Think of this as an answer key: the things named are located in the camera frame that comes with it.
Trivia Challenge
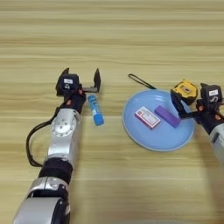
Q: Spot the purple rectangular block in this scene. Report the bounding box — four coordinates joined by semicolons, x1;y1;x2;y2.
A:
153;104;182;129

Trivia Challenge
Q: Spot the blue glue stick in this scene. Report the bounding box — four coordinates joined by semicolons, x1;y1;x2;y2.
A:
87;94;105;127

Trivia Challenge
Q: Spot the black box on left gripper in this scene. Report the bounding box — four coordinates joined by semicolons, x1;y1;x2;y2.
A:
56;73;81;97

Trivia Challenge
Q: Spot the light blue round plate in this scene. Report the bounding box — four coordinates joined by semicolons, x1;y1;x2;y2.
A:
122;88;196;152

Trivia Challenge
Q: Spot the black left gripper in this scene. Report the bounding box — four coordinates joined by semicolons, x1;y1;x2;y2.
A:
56;67;102;113

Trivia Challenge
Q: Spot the yellow black tape measure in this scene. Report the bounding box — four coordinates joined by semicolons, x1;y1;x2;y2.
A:
127;73;200;107

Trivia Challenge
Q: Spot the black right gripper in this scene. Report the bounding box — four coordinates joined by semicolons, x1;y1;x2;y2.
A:
170;93;224;134

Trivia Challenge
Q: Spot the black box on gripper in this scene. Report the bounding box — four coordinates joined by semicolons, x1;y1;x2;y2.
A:
56;73;81;97
199;82;223;109

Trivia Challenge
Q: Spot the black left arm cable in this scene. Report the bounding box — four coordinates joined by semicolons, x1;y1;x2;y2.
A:
25;100;71;168

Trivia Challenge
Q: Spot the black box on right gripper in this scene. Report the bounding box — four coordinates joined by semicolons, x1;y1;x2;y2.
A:
199;82;223;109

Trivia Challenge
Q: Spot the red white card box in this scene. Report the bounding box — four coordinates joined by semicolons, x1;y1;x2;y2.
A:
134;106;162;130

